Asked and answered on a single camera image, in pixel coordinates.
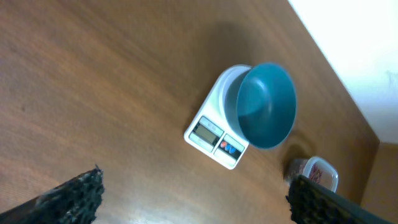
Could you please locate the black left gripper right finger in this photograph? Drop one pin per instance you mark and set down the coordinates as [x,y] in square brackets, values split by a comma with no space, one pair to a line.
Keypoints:
[310,203]

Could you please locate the blue-grey bowl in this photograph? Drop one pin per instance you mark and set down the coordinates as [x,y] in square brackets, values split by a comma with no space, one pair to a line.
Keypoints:
[261,105]

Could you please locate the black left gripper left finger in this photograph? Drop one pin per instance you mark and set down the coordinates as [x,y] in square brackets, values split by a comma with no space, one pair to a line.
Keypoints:
[75,201]

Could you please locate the clear container of red beans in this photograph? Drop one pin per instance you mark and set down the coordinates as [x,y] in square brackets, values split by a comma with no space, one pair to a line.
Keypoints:
[316,169]

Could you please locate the white digital kitchen scale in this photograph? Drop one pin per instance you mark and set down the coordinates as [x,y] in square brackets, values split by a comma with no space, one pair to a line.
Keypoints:
[215,130]

